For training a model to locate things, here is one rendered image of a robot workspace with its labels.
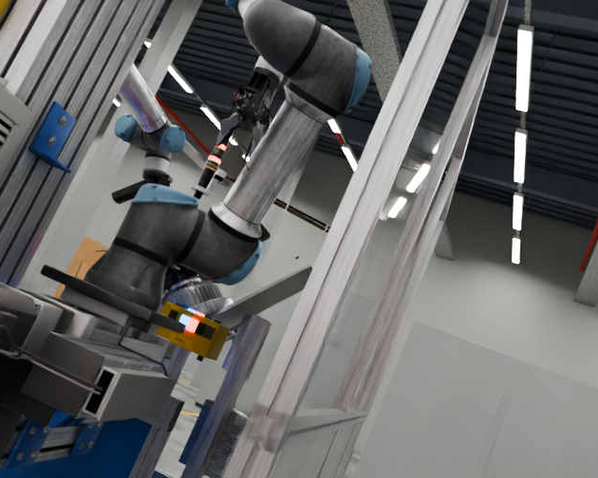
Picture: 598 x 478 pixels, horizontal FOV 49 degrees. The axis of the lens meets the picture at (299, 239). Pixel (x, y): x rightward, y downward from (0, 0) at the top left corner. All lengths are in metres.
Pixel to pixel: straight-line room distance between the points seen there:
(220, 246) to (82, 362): 0.43
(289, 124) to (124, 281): 0.42
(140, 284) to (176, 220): 0.14
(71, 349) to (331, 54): 0.66
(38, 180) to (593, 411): 6.58
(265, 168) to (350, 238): 0.56
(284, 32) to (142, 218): 0.43
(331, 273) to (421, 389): 6.61
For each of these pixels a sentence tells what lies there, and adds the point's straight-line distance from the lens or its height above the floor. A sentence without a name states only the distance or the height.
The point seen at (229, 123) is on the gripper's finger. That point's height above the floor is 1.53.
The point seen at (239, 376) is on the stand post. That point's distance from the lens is 2.14.
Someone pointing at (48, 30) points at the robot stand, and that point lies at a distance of 1.08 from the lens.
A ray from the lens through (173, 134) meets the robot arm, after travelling 1.83.
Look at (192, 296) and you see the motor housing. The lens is 2.12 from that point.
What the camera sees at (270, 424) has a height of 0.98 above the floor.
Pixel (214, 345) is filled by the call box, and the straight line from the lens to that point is 1.67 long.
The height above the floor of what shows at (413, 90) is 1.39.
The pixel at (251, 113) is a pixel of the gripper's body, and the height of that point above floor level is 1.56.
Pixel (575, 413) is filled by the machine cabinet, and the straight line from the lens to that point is 7.27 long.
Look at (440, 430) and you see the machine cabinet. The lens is 7.26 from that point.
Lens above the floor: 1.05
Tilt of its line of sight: 10 degrees up
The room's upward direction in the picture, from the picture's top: 24 degrees clockwise
